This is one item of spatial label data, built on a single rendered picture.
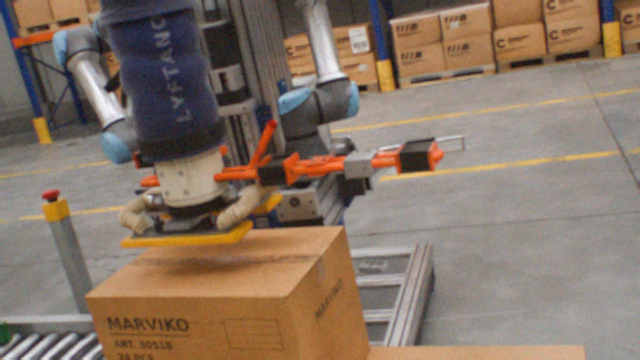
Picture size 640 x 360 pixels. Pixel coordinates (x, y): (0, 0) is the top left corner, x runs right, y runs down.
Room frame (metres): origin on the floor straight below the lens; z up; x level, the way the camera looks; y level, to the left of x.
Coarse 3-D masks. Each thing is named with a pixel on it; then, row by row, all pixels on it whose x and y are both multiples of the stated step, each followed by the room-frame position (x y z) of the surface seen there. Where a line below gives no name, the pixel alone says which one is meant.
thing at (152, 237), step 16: (160, 224) 1.63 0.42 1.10; (208, 224) 1.58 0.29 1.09; (240, 224) 1.58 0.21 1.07; (128, 240) 1.64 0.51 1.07; (144, 240) 1.61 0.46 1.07; (160, 240) 1.59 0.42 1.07; (176, 240) 1.57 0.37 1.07; (192, 240) 1.55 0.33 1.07; (208, 240) 1.53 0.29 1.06; (224, 240) 1.52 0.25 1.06
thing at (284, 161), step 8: (296, 152) 1.62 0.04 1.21; (264, 160) 1.62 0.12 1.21; (272, 160) 1.64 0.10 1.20; (280, 160) 1.62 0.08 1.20; (288, 160) 1.57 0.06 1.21; (296, 160) 1.61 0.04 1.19; (256, 168) 1.58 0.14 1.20; (264, 168) 1.56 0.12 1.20; (272, 168) 1.56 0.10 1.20; (280, 168) 1.55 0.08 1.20; (288, 168) 1.56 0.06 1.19; (264, 176) 1.58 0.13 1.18; (272, 176) 1.57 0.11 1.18; (280, 176) 1.56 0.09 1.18; (288, 176) 1.55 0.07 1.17; (296, 176) 1.59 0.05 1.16; (264, 184) 1.57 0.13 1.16; (272, 184) 1.56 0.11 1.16; (280, 184) 1.55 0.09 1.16; (288, 184) 1.55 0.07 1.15
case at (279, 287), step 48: (240, 240) 1.81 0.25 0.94; (288, 240) 1.73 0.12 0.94; (336, 240) 1.68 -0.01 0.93; (96, 288) 1.68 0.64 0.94; (144, 288) 1.61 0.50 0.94; (192, 288) 1.55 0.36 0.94; (240, 288) 1.49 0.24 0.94; (288, 288) 1.43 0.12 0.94; (336, 288) 1.63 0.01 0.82; (144, 336) 1.58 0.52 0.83; (192, 336) 1.52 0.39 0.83; (240, 336) 1.46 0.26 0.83; (288, 336) 1.40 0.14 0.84; (336, 336) 1.57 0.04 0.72
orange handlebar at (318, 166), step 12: (324, 156) 1.58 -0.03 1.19; (384, 156) 1.51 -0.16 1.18; (228, 168) 1.68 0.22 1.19; (240, 168) 1.66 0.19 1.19; (300, 168) 1.55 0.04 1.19; (312, 168) 1.54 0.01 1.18; (324, 168) 1.52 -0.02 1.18; (336, 168) 1.51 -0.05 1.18; (144, 180) 1.74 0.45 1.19; (156, 180) 1.72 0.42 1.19; (216, 180) 1.64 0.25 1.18; (228, 180) 1.63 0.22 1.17
